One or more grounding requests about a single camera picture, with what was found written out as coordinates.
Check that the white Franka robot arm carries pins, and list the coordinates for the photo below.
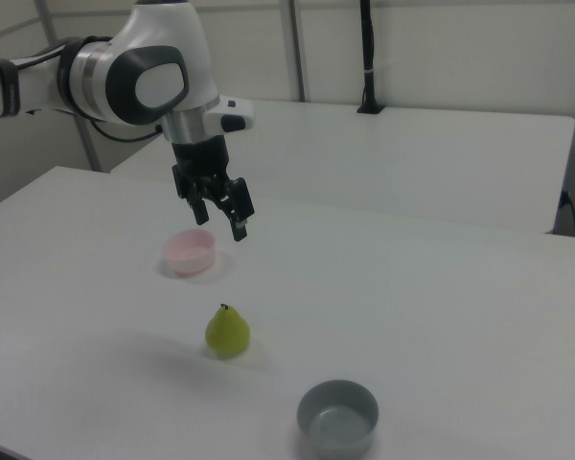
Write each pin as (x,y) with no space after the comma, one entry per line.
(148,86)

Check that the white side table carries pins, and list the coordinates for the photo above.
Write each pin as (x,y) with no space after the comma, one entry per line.
(364,163)

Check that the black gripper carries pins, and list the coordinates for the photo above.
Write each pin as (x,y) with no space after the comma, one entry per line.
(201,160)

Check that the grey plastic bowl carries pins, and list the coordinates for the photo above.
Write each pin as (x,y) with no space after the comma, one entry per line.
(338,421)

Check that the green pear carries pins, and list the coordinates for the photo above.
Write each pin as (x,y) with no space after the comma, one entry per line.
(227,333)

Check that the pink plastic bowl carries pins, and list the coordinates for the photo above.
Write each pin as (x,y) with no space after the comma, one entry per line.
(189,254)

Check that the black pole stand, white band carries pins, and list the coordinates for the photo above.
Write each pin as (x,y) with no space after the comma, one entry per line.
(368,57)

